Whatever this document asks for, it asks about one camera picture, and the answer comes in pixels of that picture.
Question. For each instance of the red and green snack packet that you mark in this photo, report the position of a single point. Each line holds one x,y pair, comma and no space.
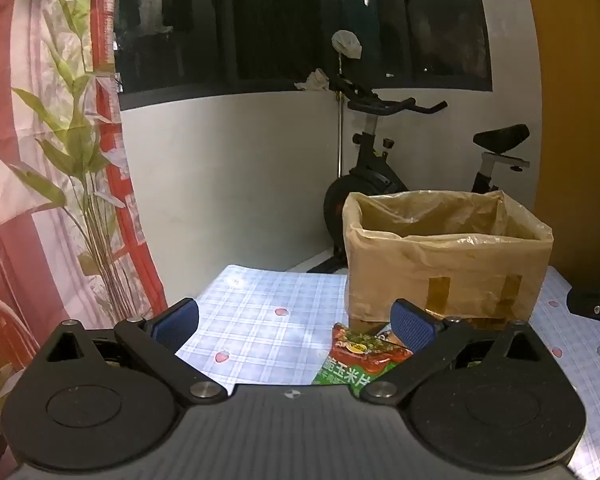
356,357

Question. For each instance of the cardboard box with plastic liner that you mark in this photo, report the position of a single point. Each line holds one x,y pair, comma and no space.
445,270

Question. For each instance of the plaid tablecloth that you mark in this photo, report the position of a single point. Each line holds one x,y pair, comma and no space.
260,310

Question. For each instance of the black exercise bike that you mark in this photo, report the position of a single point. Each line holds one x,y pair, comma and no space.
365,170

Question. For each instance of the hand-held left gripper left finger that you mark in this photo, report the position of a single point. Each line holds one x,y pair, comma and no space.
177,321

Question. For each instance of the white and brown snack packet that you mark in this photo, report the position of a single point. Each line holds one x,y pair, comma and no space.
391,335

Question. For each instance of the dark window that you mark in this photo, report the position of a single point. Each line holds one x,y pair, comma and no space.
290,25

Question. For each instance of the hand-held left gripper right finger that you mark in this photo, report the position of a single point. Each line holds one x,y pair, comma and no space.
414,327

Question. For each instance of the red leaf printed curtain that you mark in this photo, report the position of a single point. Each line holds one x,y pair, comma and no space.
35,125

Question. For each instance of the white cap on pole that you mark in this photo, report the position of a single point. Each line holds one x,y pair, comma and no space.
347,42

